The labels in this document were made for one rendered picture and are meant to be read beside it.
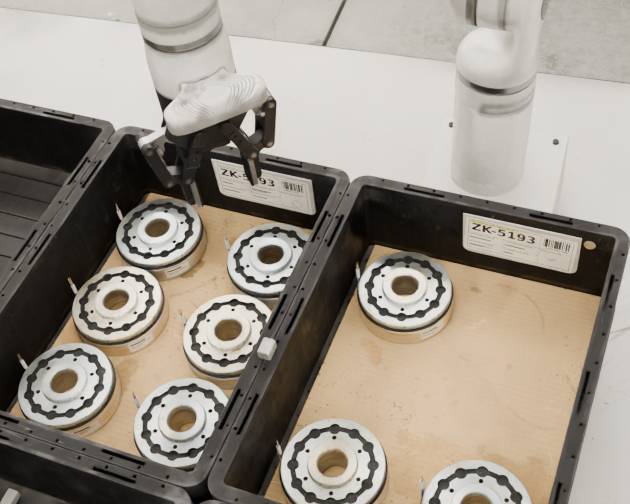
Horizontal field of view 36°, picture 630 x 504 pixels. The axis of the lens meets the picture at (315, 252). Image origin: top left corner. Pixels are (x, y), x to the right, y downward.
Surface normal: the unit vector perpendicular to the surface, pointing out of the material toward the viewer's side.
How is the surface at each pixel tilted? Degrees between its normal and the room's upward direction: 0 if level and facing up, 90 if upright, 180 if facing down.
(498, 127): 91
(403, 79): 0
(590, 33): 0
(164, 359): 0
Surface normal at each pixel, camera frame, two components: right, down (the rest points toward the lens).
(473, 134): -0.58, 0.66
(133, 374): -0.11, -0.62
